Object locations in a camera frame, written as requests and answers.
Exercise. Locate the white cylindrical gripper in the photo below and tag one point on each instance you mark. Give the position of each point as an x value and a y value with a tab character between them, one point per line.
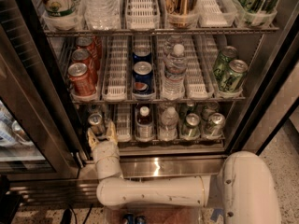
105	150

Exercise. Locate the silver redbull can front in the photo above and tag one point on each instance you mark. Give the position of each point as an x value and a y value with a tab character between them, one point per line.
96	124

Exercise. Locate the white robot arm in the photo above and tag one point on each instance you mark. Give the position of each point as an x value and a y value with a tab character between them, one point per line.
244	187

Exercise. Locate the empty white shelf tray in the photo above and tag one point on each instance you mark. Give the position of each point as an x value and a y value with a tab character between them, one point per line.
115	78

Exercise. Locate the front red soda can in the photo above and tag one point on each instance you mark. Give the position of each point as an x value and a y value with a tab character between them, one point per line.
81	79

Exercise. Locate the red soda can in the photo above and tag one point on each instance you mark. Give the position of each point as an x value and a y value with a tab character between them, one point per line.
84	56
87	42
81	79

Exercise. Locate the steel fridge base grille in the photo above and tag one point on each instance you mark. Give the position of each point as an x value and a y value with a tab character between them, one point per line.
82	190

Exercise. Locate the bottom shelf water bottle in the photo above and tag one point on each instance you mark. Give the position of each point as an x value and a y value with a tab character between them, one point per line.
168	126

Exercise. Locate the shelf water bottle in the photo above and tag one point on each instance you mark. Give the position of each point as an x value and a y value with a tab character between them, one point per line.
175	66
168	126
102	14

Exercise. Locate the glass fridge door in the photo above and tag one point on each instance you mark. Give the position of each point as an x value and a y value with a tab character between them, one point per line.
34	93

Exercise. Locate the front blue pepsi can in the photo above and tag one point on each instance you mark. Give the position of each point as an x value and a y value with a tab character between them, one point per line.
142	73

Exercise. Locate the blue pepsi can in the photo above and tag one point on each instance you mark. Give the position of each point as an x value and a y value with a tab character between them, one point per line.
141	54
142	73

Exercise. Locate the middle red soda can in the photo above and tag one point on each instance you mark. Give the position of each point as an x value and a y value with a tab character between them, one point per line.
84	56

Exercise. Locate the bottom green can left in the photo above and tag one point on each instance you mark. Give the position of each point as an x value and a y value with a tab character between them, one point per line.
190	127

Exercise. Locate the rear blue pepsi can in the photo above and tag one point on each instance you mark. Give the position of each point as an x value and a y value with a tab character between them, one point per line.
141	54

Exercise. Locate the rear red soda can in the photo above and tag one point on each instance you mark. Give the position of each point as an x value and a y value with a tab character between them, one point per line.
87	42

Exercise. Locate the middle shelf water bottle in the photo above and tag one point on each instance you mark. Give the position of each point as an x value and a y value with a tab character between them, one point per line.
175	66

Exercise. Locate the bottom green can right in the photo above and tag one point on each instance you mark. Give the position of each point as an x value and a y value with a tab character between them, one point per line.
214	125

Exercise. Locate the top shelf water bottle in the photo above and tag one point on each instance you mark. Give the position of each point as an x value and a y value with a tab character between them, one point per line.
102	14

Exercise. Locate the front green soda can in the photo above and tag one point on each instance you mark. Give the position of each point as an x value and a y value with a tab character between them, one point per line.
233	75

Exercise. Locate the green soda can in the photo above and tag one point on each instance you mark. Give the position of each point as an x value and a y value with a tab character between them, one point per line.
233	75
225	55

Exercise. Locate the top shelf 7up can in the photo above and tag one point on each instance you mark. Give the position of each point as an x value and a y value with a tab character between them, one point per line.
57	0

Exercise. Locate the rear green soda can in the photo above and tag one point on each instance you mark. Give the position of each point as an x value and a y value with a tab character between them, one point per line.
225	55

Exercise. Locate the dark juice bottle white cap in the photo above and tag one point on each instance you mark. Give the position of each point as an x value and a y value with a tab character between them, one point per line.
144	123

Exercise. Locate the clear plastic bin on floor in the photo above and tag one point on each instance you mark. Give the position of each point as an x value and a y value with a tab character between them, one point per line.
153	214

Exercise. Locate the blue tape cross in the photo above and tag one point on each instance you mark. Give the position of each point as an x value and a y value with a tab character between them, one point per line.
216	213

